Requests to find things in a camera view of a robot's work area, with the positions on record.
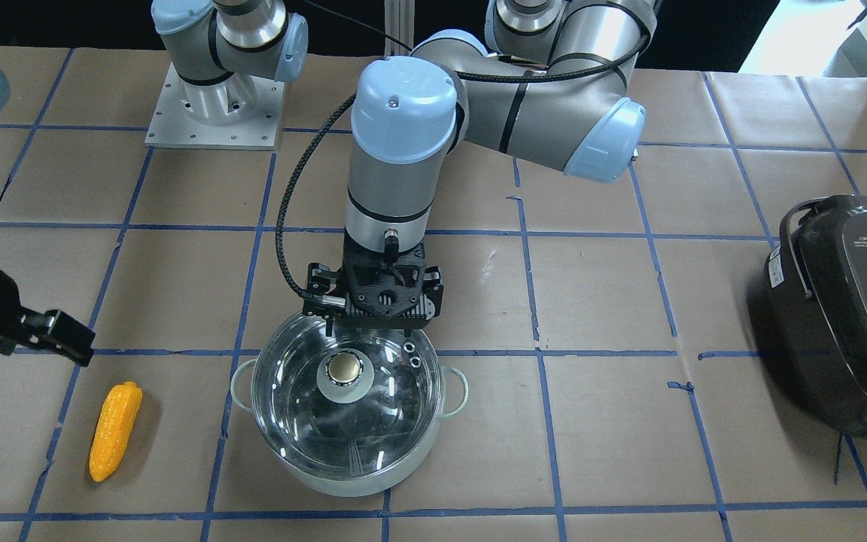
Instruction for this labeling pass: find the black rice cooker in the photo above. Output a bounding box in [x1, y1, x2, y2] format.
[762, 194, 867, 438]

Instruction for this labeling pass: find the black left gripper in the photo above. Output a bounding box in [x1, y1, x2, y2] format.
[303, 242, 444, 332]

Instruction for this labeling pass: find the pale green electric pot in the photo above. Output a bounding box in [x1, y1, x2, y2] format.
[230, 312, 470, 498]

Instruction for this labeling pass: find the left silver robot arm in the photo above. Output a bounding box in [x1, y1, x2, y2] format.
[289, 1, 662, 332]

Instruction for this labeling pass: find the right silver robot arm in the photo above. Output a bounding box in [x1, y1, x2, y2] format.
[0, 1, 309, 367]

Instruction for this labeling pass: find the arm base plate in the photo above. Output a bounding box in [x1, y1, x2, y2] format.
[144, 65, 287, 151]

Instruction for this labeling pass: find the glass pot lid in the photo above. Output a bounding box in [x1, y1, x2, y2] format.
[257, 312, 443, 480]

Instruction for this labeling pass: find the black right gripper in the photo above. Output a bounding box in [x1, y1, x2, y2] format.
[0, 269, 96, 367]

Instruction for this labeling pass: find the yellow corn cob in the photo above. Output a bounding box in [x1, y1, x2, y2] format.
[87, 381, 142, 483]

